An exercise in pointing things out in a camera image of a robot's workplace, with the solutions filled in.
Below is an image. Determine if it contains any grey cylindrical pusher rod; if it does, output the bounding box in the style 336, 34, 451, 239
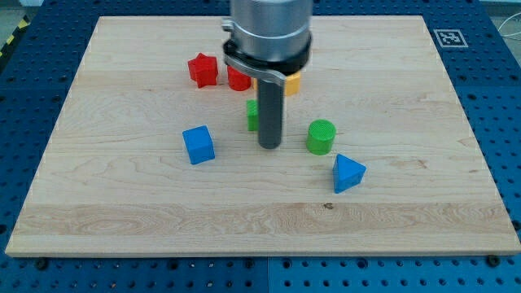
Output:
257, 80, 283, 149

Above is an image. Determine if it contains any black clamp ring mount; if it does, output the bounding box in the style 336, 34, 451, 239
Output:
222, 36, 313, 87

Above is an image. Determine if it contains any green star block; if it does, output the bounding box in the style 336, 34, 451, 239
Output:
246, 99, 259, 131

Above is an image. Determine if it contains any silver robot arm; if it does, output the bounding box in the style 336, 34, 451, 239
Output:
221, 0, 313, 149

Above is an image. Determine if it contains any red star block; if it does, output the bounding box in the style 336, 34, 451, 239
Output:
187, 53, 218, 88

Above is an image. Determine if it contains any yellow block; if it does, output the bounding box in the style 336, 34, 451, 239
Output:
252, 72, 301, 97

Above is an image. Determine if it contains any red cylinder block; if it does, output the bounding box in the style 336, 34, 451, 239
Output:
227, 66, 252, 91

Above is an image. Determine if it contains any green cylinder block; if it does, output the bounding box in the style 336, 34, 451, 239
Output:
306, 119, 336, 155

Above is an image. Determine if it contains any blue cube block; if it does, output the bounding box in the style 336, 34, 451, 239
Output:
182, 125, 215, 164

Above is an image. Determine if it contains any blue triangular prism block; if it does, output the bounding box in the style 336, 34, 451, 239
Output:
333, 154, 366, 194

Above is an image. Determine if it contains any light wooden board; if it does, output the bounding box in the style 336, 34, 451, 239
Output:
6, 15, 520, 258

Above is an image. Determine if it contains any white fiducial marker tag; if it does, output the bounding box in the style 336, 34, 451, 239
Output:
433, 28, 468, 48

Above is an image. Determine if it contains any white cable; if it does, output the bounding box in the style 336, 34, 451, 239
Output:
497, 11, 521, 41

